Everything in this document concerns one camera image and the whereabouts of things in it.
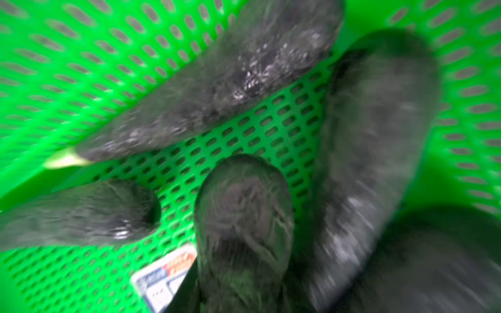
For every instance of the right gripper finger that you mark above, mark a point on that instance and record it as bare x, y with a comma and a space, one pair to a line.
187, 299

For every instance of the green plastic basket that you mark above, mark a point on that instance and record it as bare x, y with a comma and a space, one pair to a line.
67, 67

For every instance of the basket label sticker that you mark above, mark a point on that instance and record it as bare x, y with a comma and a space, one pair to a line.
158, 282

